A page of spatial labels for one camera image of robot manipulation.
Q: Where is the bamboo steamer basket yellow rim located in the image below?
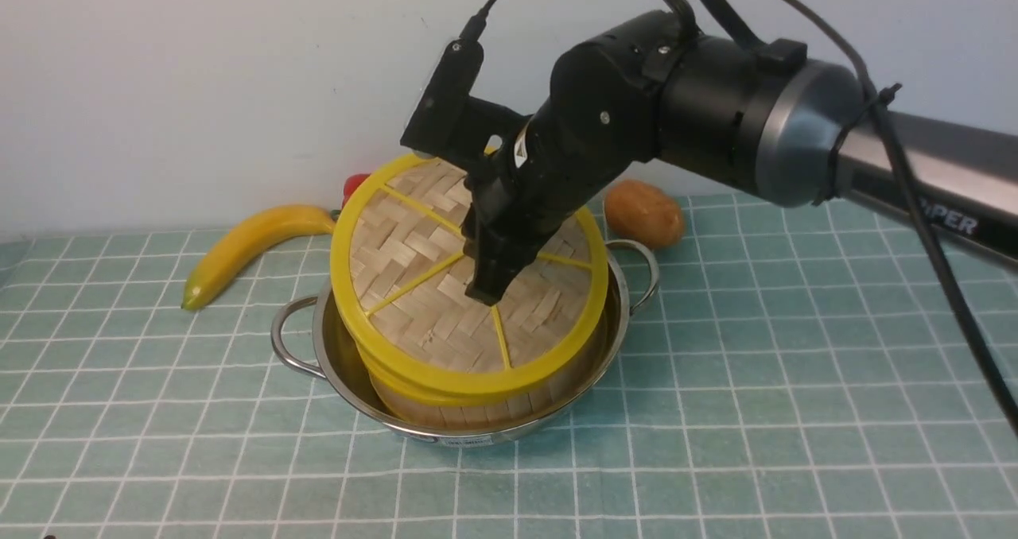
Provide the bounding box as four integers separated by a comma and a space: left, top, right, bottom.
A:
359, 315, 608, 430

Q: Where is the woven bamboo steamer lid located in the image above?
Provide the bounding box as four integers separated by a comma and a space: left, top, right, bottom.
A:
331, 155, 610, 405

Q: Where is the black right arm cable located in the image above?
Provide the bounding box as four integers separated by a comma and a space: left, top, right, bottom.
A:
457, 0, 1018, 436

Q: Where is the red bell pepper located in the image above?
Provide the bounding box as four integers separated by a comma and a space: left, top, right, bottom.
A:
334, 173, 371, 213

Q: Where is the stainless steel pot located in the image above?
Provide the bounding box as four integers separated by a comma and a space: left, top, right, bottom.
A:
270, 238, 661, 449

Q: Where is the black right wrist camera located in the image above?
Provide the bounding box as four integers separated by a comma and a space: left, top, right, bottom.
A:
400, 38, 528, 173

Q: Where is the brown potato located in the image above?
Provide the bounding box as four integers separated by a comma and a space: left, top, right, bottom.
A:
604, 178, 686, 250

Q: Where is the yellow banana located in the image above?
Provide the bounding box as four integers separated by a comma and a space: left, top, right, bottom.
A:
181, 204, 335, 312

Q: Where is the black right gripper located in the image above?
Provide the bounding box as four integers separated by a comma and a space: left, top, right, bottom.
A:
463, 113, 632, 306

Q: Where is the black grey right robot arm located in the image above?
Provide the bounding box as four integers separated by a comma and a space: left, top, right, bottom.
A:
463, 11, 908, 306

